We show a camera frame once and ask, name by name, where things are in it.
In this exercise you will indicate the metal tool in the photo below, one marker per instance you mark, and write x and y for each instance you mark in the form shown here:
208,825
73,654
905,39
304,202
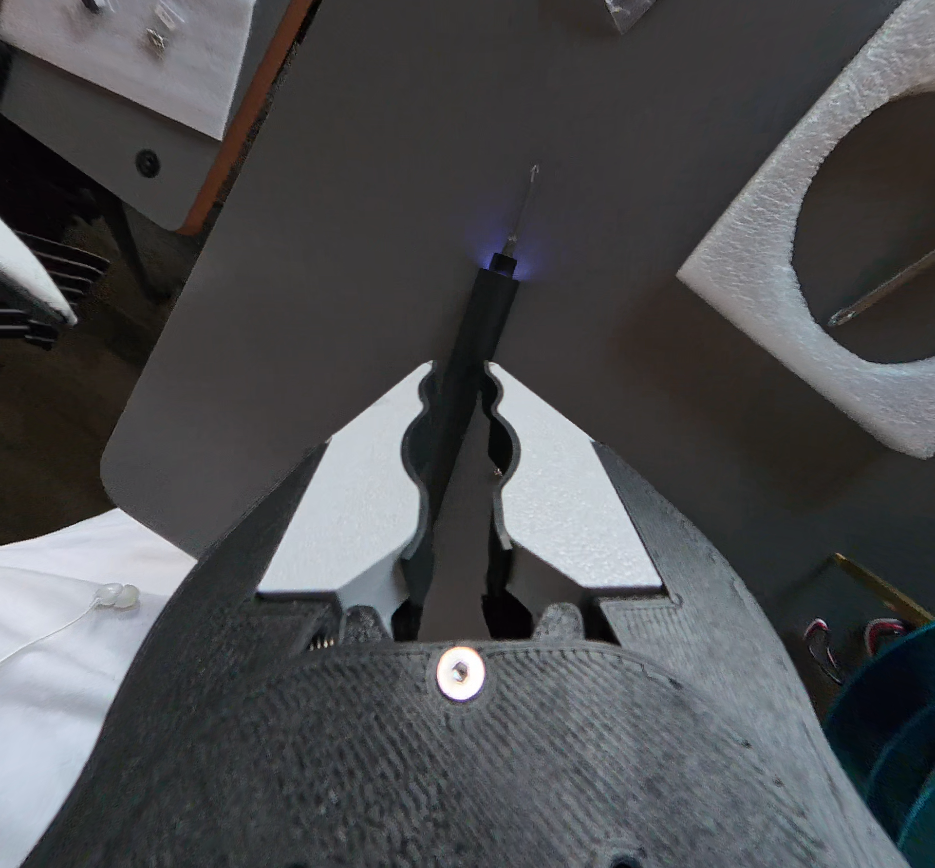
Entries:
876,298

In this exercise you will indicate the black electric screwdriver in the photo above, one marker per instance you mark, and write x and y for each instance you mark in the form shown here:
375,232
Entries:
482,313

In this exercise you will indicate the person's white printed shirt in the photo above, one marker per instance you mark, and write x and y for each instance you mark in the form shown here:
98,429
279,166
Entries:
66,722

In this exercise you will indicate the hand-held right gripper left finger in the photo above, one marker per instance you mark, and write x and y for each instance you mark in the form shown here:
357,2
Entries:
350,503

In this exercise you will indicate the white foam sheet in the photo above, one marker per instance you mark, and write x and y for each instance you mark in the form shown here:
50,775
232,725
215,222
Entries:
182,57

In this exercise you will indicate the brass rod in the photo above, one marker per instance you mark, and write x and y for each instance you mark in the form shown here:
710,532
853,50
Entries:
884,587

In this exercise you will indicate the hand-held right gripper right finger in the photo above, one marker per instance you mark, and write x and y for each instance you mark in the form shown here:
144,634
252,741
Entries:
570,510

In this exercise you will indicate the orange-edged grey desk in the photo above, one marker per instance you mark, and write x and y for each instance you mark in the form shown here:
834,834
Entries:
95,167

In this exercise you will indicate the small metal part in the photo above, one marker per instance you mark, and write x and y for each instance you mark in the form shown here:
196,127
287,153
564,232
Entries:
157,35

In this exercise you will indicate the teal spool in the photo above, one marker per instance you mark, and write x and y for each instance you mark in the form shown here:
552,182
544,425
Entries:
884,736

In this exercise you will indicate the white foam block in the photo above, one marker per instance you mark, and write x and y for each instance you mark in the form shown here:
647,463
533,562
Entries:
760,225

